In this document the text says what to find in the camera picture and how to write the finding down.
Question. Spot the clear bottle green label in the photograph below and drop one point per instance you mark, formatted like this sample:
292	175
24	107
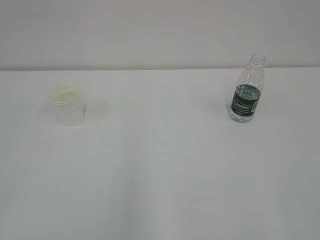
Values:
248	90

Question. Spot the white paper cup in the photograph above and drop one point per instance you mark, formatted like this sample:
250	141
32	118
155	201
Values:
68	105

